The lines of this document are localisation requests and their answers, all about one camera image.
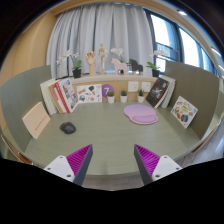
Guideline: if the dark grey wooden horse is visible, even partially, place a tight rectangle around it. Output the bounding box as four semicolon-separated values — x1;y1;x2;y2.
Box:
128;58;144;75

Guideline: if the black cover book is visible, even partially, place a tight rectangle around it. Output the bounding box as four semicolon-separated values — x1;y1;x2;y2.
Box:
145;77;171;108

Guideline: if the light wooden shelf ledge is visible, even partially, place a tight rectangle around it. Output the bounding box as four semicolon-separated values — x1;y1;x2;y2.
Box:
39;73;159;103

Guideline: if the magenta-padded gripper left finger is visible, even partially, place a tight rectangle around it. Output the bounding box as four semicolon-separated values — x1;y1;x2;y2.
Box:
43;143;94;187

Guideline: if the purple mouse pad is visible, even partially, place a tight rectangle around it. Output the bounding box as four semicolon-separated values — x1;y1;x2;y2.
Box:
123;103;159;125

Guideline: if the beige card board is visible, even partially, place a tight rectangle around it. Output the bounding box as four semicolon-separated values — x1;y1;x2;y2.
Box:
21;101;52;140

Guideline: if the colourful food sticker card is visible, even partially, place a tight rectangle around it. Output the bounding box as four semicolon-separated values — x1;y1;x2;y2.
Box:
170;95;199;129

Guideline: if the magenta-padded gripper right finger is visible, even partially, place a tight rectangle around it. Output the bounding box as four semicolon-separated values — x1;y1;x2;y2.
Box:
133;143;183;186

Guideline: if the white wall socket plate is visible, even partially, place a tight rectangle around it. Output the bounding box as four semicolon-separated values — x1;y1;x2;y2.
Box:
127;81;140;93
141;81;152;93

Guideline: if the white illustrated sticker sheet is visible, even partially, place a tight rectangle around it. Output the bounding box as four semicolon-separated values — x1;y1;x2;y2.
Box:
76;83;103;104

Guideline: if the pink wooden horse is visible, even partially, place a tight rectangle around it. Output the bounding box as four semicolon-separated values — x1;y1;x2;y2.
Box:
111;58;129;76

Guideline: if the white book stack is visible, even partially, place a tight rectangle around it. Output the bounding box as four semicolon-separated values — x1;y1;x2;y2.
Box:
159;75;177;109
39;78;63;116

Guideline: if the wooden hand model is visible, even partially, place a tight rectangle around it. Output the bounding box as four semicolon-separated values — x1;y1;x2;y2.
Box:
85;50;97;77

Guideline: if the green felt desk partition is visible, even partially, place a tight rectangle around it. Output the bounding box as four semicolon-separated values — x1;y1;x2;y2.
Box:
0;64;53;153
164;60;224;140

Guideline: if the wooden mannequin figure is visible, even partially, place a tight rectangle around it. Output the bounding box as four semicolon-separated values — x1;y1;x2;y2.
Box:
97;42;110;75

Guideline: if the dark-framed window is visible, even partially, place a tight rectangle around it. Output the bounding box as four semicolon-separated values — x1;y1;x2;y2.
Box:
144;9;224;78

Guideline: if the white orchid in black pot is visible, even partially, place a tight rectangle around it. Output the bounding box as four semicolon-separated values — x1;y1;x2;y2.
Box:
110;47;129;66
55;49;83;79
145;49;170;78

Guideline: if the light grey curtain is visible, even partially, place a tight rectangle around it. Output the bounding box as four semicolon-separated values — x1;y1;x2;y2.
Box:
45;2;155;80

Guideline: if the small succulent in white pot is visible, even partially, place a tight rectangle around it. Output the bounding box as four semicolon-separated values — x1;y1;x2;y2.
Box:
119;89;129;104
106;90;116;104
137;89;146;104

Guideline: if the red-edged picture magazine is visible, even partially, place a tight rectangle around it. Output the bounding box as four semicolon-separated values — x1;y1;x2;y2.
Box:
54;78;80;114

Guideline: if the black computer mouse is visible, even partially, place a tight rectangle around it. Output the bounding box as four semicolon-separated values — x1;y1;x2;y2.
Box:
59;121;77;135

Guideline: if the round purple number sign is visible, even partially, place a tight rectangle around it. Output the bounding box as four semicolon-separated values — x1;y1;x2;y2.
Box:
101;83;115;99

